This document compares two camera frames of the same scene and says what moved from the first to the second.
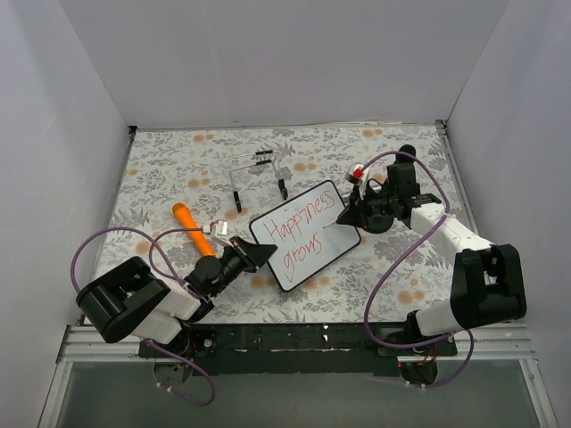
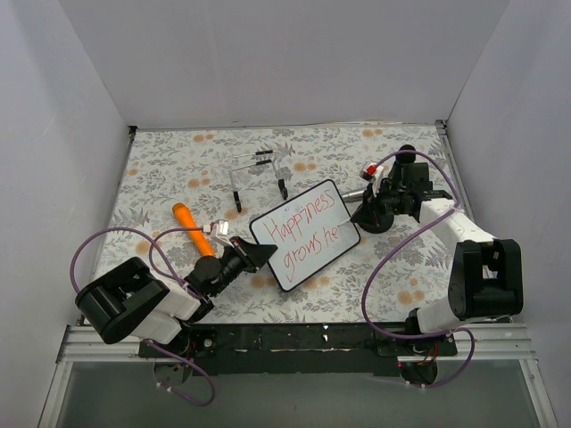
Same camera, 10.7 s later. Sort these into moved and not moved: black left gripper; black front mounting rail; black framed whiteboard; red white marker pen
Moved: red white marker pen
Not moved: black left gripper; black framed whiteboard; black front mounting rail
